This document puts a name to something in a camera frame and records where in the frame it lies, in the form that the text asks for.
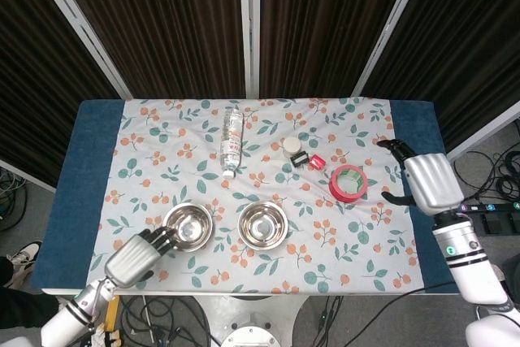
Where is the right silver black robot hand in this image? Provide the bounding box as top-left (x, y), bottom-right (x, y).
top-left (376, 138), bottom-right (464, 216)

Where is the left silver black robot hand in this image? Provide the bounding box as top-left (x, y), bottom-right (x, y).
top-left (103, 228), bottom-right (180, 288)

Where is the white grey robot base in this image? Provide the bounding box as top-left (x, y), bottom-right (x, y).
top-left (194, 293), bottom-right (310, 347)

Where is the yellow bar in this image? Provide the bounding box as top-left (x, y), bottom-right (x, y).
top-left (106, 296), bottom-right (121, 334)

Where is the black power strip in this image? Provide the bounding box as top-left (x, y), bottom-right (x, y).
top-left (461, 202), bottom-right (520, 215)

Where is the white black work glove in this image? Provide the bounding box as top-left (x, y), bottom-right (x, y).
top-left (91, 328), bottom-right (123, 347)

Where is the red tape roll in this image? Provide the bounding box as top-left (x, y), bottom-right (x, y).
top-left (328, 164), bottom-right (369, 203)

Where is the floral patterned tablecloth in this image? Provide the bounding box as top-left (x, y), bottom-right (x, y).
top-left (85, 97), bottom-right (427, 295)

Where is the white black sneaker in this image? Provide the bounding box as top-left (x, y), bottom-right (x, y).
top-left (6, 240), bottom-right (42, 283)

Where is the blue table cover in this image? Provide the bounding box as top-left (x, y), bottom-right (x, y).
top-left (31, 98), bottom-right (470, 294)

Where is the small white round jar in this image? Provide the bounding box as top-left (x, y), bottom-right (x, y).
top-left (282, 137), bottom-right (304, 158)

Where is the dark ribbed partition panel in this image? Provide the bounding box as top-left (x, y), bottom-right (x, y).
top-left (0, 0), bottom-right (133, 189)
top-left (353, 0), bottom-right (520, 161)
top-left (239, 0), bottom-right (431, 98)
top-left (24, 0), bottom-right (261, 100)

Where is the clear plastic water bottle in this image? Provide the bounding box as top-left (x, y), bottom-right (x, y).
top-left (219, 106), bottom-right (245, 180)

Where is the black floor cable tangle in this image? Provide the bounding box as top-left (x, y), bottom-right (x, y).
top-left (119, 296), bottom-right (215, 347)

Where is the black coiled cable bundle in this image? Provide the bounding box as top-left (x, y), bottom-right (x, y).
top-left (453, 147), bottom-right (520, 202)

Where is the long black cable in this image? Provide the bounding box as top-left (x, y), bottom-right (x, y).
top-left (344, 285), bottom-right (460, 347)

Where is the black cable with adapter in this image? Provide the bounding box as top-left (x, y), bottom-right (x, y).
top-left (315, 296), bottom-right (345, 342)

